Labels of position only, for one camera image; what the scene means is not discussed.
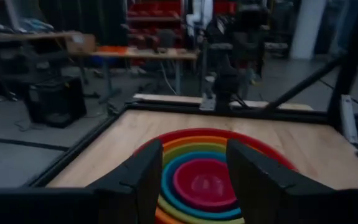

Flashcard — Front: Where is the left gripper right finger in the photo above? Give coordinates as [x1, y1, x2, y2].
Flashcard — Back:
[225, 139, 336, 224]

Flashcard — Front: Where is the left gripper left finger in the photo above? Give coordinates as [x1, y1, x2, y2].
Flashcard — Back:
[85, 139, 164, 224]

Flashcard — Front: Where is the blue plastic bowl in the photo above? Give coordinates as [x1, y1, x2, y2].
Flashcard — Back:
[161, 151, 242, 220]

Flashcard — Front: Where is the small magenta plastic bowl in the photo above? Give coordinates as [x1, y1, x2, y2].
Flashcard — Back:
[172, 158, 238, 213]

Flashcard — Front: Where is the green plastic bowl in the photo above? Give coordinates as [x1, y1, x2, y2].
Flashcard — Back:
[157, 142, 245, 224]

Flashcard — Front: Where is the large red plastic bowl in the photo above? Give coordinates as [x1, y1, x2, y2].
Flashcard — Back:
[134, 128, 298, 172]

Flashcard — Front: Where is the orange plastic bowl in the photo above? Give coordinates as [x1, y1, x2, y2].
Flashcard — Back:
[154, 136, 260, 224]

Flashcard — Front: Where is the black box on floor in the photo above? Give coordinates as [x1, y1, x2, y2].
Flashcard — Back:
[24, 75, 88, 129]

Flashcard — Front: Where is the wooden workbench with metal legs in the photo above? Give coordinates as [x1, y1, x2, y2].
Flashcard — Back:
[90, 46, 199, 104]

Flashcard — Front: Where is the flat orange object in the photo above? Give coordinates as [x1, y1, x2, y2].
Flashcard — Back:
[97, 45, 129, 54]

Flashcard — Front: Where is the brown cardboard box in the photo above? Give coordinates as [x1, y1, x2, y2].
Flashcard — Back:
[64, 33, 97, 55]

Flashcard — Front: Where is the white pillar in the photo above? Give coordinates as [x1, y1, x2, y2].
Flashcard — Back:
[288, 0, 327, 60]

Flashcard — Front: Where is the red storage shelving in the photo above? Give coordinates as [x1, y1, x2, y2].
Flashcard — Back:
[125, 0, 186, 48]

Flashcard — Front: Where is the white machine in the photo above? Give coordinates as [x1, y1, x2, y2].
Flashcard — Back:
[186, 0, 214, 31]

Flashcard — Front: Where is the long wooden table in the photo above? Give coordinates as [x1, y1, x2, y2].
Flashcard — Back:
[0, 30, 83, 43]

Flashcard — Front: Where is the black aluminium table frame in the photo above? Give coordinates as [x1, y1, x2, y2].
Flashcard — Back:
[26, 0, 358, 188]

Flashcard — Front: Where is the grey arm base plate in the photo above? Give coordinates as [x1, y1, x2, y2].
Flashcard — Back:
[199, 92, 217, 111]

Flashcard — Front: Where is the silver metal bracket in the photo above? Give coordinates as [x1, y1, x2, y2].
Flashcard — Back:
[340, 95, 358, 146]

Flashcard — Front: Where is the black diagonal frame strut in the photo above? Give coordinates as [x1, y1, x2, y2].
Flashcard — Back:
[262, 55, 345, 113]

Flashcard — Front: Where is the white hanging cable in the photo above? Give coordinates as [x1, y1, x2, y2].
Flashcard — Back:
[159, 61, 179, 96]

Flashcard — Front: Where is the black floor cable strip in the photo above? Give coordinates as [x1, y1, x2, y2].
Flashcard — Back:
[0, 134, 71, 152]

